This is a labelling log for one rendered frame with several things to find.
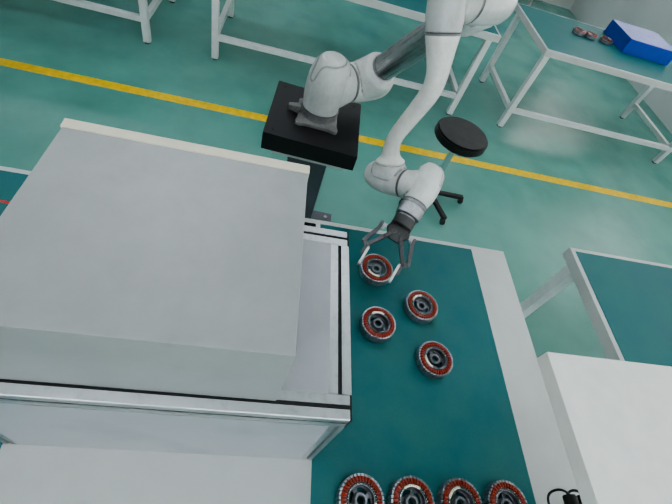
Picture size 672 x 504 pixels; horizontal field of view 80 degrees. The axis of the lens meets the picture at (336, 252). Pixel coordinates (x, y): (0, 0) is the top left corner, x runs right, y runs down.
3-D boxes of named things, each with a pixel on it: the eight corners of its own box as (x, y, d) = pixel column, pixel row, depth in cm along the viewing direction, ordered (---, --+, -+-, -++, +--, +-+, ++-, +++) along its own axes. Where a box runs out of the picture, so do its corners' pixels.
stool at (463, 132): (393, 165, 302) (423, 99, 259) (453, 177, 311) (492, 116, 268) (400, 218, 269) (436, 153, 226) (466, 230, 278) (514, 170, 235)
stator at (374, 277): (366, 253, 139) (369, 247, 136) (394, 270, 138) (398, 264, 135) (352, 275, 132) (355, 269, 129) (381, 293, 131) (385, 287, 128)
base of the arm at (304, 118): (290, 97, 176) (292, 86, 172) (338, 110, 180) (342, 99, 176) (284, 121, 165) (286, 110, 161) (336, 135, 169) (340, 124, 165)
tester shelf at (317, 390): (46, 195, 89) (40, 180, 85) (343, 243, 102) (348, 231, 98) (-80, 397, 62) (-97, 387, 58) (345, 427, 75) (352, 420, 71)
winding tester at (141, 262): (91, 198, 86) (64, 117, 70) (293, 231, 94) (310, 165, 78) (-4, 378, 62) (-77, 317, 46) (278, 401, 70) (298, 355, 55)
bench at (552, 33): (474, 77, 428) (516, 1, 370) (623, 115, 464) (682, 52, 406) (494, 128, 373) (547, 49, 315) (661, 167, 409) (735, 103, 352)
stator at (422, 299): (440, 315, 136) (445, 310, 133) (417, 330, 130) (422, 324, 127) (419, 290, 140) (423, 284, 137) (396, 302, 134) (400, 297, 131)
